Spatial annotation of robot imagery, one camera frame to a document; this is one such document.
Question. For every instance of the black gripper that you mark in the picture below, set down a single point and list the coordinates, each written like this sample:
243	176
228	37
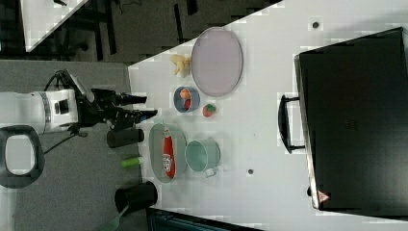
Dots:
107	107

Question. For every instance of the red ketchup bottle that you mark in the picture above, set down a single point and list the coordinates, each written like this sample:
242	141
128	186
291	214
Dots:
168	155

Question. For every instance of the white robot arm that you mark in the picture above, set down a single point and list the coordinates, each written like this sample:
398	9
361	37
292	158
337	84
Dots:
27	116

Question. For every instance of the black cylinder near strainer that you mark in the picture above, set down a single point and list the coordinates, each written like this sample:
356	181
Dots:
117	139

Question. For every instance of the blue bowl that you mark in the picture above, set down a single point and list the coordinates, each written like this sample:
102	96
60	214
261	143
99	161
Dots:
179	101

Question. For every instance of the green marker tube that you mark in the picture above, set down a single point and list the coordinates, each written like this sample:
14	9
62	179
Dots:
131	162

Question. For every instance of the orange fruit in bowl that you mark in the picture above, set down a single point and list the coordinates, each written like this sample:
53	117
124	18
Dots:
185	94

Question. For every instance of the red strawberry in bowl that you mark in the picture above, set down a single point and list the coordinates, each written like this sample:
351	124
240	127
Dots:
187	104

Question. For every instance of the yellow banana bunch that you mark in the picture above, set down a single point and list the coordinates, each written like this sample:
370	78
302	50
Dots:
182	65

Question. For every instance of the red strawberry on table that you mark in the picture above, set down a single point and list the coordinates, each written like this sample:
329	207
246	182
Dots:
209	110

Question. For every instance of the green mug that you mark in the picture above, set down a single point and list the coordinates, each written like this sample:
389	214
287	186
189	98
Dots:
203	156

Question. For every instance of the black cylinder at corner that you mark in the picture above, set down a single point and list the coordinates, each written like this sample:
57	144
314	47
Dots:
136	198

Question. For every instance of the large lilac plate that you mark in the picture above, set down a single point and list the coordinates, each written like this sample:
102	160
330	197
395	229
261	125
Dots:
216	62

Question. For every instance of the white side table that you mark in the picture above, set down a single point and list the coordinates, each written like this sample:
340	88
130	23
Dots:
40	18

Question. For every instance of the black toaster oven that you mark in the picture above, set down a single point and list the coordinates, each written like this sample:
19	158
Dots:
354	110

